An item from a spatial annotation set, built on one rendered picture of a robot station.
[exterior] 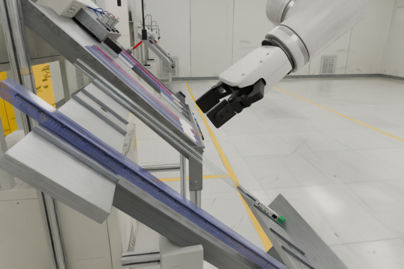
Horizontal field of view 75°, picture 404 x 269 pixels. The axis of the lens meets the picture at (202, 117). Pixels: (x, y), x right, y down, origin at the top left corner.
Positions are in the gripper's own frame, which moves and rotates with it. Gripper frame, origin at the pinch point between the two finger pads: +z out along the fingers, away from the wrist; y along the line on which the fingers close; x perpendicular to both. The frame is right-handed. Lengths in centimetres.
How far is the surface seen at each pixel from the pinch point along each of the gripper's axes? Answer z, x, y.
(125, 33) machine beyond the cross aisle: 16, -41, -400
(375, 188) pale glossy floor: -67, 173, -103
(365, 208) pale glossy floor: -46, 157, -84
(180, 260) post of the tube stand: 16.5, 9.6, 14.0
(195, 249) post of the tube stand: 13.9, 9.9, 13.8
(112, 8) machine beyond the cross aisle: 7, -78, -401
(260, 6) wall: -309, 105, -683
